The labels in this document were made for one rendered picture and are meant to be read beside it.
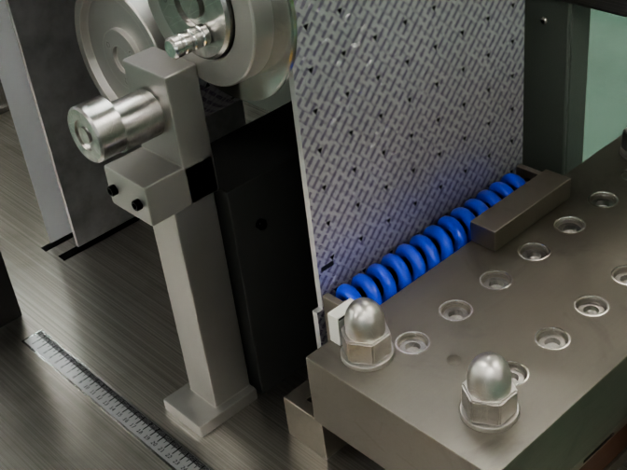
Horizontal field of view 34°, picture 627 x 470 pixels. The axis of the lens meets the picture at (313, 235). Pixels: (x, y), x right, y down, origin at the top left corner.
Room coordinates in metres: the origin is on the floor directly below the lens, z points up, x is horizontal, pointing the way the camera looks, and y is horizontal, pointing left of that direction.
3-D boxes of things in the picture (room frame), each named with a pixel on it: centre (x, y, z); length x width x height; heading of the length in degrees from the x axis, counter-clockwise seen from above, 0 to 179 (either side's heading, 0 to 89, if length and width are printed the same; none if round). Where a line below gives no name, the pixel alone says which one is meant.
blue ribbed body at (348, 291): (0.64, -0.10, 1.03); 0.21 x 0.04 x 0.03; 129
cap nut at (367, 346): (0.52, -0.03, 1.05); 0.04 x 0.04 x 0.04
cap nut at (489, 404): (0.45, -0.09, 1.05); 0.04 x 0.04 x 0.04
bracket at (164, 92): (0.62, 0.10, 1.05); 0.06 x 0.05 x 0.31; 129
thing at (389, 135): (0.66, -0.09, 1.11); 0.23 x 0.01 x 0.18; 129
